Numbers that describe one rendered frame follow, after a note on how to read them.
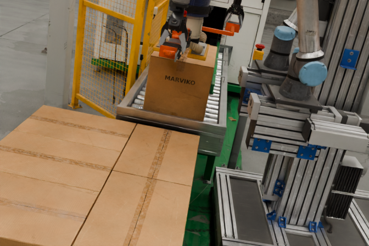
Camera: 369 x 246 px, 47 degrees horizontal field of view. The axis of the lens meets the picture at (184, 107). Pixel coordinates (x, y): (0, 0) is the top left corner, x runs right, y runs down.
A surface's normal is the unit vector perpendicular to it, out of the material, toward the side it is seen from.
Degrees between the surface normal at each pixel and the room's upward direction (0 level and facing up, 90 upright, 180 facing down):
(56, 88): 90
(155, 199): 0
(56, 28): 90
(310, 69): 97
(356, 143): 90
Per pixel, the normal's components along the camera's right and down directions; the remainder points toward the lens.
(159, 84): -0.10, 0.35
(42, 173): 0.17, -0.92
